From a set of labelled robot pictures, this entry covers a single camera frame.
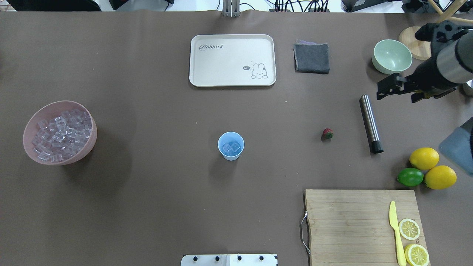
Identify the grey folded cloth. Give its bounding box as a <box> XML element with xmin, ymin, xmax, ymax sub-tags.
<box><xmin>293</xmin><ymin>40</ymin><xmax>330</xmax><ymax>74</ymax></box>

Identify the clear ice cube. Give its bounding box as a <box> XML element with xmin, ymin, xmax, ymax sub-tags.
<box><xmin>230</xmin><ymin>141</ymin><xmax>241</xmax><ymax>155</ymax></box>
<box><xmin>222</xmin><ymin>143</ymin><xmax>233</xmax><ymax>156</ymax></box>

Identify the steel ice scoop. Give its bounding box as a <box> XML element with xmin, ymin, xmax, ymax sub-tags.
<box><xmin>462</xmin><ymin>80</ymin><xmax>473</xmax><ymax>98</ymax></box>

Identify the yellow plastic knife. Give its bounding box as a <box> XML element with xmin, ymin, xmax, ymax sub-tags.
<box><xmin>388</xmin><ymin>201</ymin><xmax>407</xmax><ymax>266</ymax></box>

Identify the mint green bowl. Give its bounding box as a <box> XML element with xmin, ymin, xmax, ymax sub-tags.
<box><xmin>371</xmin><ymin>39</ymin><xmax>413</xmax><ymax>75</ymax></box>

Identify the wooden cup tree stand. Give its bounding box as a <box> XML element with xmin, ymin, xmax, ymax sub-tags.
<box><xmin>399</xmin><ymin>0</ymin><xmax>472</xmax><ymax>60</ymax></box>

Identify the pink bowl of ice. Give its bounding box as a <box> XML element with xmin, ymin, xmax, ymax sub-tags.
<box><xmin>23</xmin><ymin>100</ymin><xmax>98</xmax><ymax>166</ymax></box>

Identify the yellow lemon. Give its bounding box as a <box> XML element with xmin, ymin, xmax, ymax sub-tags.
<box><xmin>409</xmin><ymin>147</ymin><xmax>440</xmax><ymax>171</ymax></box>
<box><xmin>423</xmin><ymin>165</ymin><xmax>457</xmax><ymax>190</ymax></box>

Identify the light blue plastic cup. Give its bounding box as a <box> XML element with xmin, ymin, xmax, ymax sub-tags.
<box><xmin>217</xmin><ymin>132</ymin><xmax>245</xmax><ymax>161</ymax></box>

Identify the cream rabbit tray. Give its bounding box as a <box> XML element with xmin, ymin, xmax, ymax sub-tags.
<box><xmin>189</xmin><ymin>35</ymin><xmax>277</xmax><ymax>87</ymax></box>

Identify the lemon slice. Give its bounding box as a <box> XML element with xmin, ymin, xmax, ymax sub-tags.
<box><xmin>404</xmin><ymin>244</ymin><xmax>430</xmax><ymax>266</ymax></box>
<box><xmin>398</xmin><ymin>218</ymin><xmax>421</xmax><ymax>241</ymax></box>

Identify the steel muddler with black tip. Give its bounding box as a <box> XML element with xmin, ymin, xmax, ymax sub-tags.
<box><xmin>359</xmin><ymin>94</ymin><xmax>384</xmax><ymax>154</ymax></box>

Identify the red strawberry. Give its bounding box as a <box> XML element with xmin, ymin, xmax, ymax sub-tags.
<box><xmin>321</xmin><ymin>128</ymin><xmax>333</xmax><ymax>140</ymax></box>

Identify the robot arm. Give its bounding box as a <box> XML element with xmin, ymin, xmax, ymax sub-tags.
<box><xmin>377</xmin><ymin>23</ymin><xmax>472</xmax><ymax>103</ymax></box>

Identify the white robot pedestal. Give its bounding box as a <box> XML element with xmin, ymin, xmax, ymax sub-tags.
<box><xmin>180</xmin><ymin>253</ymin><xmax>278</xmax><ymax>266</ymax></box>

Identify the aluminium frame post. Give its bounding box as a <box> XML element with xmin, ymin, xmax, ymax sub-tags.
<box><xmin>221</xmin><ymin>0</ymin><xmax>241</xmax><ymax>17</ymax></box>

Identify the green lime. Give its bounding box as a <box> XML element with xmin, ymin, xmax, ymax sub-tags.
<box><xmin>397</xmin><ymin>168</ymin><xmax>424</xmax><ymax>187</ymax></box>

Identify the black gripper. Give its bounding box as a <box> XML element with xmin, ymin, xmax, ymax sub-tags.
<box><xmin>376</xmin><ymin>59</ymin><xmax>459</xmax><ymax>103</ymax></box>

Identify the bamboo cutting board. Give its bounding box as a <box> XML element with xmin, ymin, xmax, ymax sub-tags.
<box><xmin>304</xmin><ymin>189</ymin><xmax>422</xmax><ymax>266</ymax></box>

